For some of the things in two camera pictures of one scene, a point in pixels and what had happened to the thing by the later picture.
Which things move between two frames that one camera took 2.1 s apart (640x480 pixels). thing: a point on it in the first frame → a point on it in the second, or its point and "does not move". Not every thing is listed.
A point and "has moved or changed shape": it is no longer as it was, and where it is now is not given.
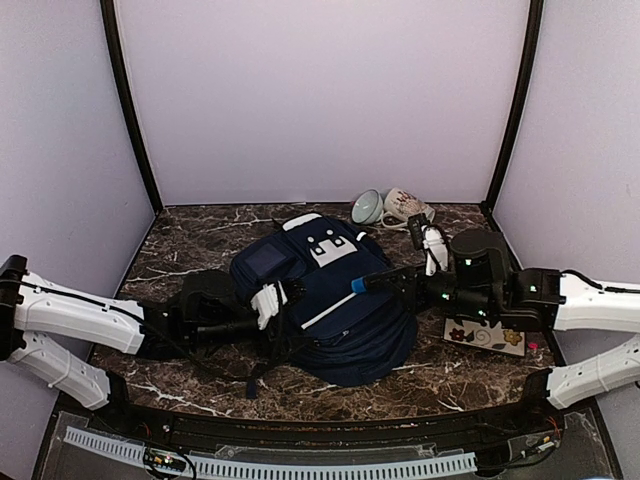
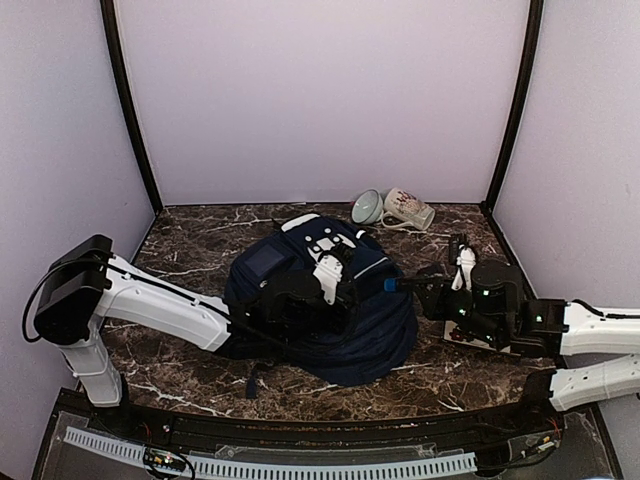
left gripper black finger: [295, 289] → [345, 254]
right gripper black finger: [416, 224] → [455, 242]
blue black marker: [376, 282] has moved or changed shape
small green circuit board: [162, 457] does not move
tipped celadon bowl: [367, 207] does not move
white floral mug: [400, 204] does not move
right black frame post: [533, 43] does not move
